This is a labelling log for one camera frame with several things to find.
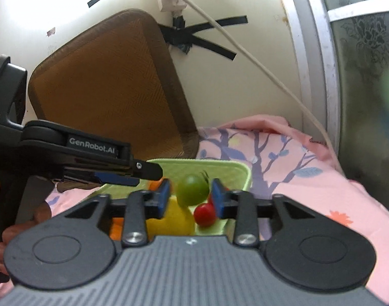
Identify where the yellow citrus fruit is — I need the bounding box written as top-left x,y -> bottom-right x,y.
146,196 -> 195,237

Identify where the light green plastic basin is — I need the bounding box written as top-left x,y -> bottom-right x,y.
97,159 -> 252,238

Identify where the brown woven seat cushion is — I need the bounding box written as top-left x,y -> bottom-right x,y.
27,9 -> 200,163

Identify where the white framed glass door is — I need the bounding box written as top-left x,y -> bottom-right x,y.
273,0 -> 389,217

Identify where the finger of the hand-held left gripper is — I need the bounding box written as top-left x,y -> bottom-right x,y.
127,160 -> 164,182
56,170 -> 140,192

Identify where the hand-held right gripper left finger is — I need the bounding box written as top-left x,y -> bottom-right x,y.
65,178 -> 171,248

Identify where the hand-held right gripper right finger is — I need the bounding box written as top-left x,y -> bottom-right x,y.
212,178 -> 313,248

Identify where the pink printed cloth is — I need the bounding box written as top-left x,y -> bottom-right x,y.
0,115 -> 389,306

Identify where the person's left hand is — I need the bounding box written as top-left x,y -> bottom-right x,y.
0,202 -> 52,276

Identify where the white power cable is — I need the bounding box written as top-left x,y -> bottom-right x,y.
182,0 -> 342,174

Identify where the green tomato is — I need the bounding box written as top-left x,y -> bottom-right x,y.
176,172 -> 210,207

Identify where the small red tomato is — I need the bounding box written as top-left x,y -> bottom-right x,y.
194,203 -> 217,227

